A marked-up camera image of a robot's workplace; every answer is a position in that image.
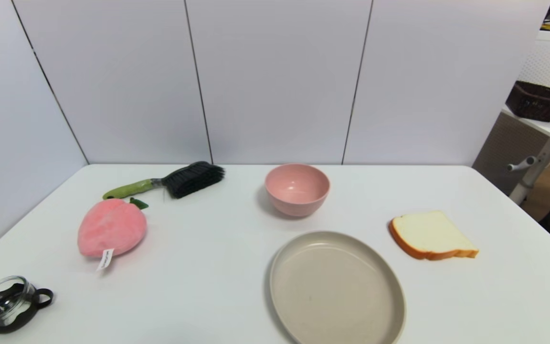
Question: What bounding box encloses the green-handled black bristle brush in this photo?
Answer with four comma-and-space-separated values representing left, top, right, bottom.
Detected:
103, 161, 225, 200

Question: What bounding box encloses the pink bowl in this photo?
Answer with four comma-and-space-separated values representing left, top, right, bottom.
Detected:
264, 163, 331, 218

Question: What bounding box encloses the beige round plate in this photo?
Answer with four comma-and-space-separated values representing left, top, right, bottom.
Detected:
269, 231, 406, 344

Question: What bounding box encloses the toy bread slice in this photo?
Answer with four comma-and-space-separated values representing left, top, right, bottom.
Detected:
389, 210, 479, 261

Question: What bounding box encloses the pink plush peach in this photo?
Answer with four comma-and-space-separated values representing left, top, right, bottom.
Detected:
77, 197, 149, 272

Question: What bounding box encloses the dark wicker basket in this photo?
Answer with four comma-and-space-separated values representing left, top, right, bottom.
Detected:
506, 80, 550, 122

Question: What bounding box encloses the white side table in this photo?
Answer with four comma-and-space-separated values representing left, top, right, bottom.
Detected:
501, 106, 550, 205

